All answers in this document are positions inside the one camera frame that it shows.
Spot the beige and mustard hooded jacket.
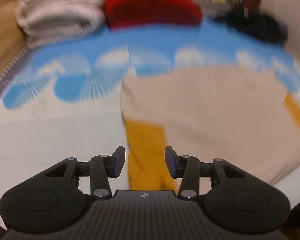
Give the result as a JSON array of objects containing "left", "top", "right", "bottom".
[{"left": 120, "top": 67, "right": 300, "bottom": 190}]

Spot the black clothes pile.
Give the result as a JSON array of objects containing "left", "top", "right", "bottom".
[{"left": 214, "top": 8, "right": 288, "bottom": 46}]

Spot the blue and white bedsheet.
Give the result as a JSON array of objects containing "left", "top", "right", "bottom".
[{"left": 0, "top": 20, "right": 300, "bottom": 224}]

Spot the white folded fleece blanket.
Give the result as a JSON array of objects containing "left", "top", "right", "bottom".
[{"left": 15, "top": 0, "right": 106, "bottom": 48}]

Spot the red folded blanket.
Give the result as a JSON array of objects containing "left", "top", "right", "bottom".
[{"left": 104, "top": 0, "right": 203, "bottom": 29}]

